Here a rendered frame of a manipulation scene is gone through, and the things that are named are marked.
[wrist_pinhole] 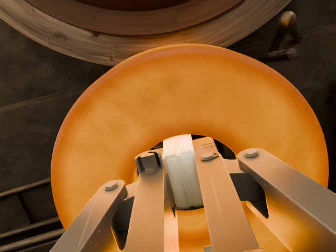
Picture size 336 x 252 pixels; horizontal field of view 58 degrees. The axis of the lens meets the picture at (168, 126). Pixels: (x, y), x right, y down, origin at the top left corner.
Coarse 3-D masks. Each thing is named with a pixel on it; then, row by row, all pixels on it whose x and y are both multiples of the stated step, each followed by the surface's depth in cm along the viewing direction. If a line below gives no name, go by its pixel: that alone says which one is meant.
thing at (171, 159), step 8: (176, 136) 17; (168, 144) 15; (176, 144) 16; (168, 152) 14; (176, 152) 15; (168, 160) 14; (176, 160) 14; (168, 168) 14; (176, 168) 14; (168, 176) 14; (176, 176) 14; (176, 184) 14; (184, 184) 15; (176, 192) 15; (184, 192) 15; (176, 200) 15; (184, 200) 15; (176, 208) 15; (184, 208) 15
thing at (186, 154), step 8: (184, 136) 16; (184, 144) 15; (192, 144) 16; (184, 152) 14; (192, 152) 14; (184, 160) 14; (192, 160) 14; (184, 168) 14; (192, 168) 14; (184, 176) 14; (192, 176) 14; (192, 184) 14; (192, 192) 15; (200, 192) 15; (192, 200) 15; (200, 200) 15
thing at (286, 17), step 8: (280, 16) 25; (288, 16) 24; (280, 24) 25; (288, 24) 24; (296, 24) 28; (280, 32) 27; (296, 32) 31; (272, 40) 33; (280, 40) 30; (296, 40) 40; (272, 48) 35; (288, 48) 26; (264, 56) 29; (272, 56) 28; (280, 56) 27; (288, 56) 26; (296, 56) 26
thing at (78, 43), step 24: (0, 0) 33; (264, 0) 33; (288, 0) 33; (24, 24) 34; (48, 24) 34; (216, 24) 33; (240, 24) 33; (264, 24) 33; (72, 48) 34; (96, 48) 34; (120, 48) 34; (144, 48) 34
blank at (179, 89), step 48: (192, 48) 15; (96, 96) 15; (144, 96) 15; (192, 96) 15; (240, 96) 15; (288, 96) 15; (96, 144) 16; (144, 144) 16; (240, 144) 16; (288, 144) 16; (192, 240) 18
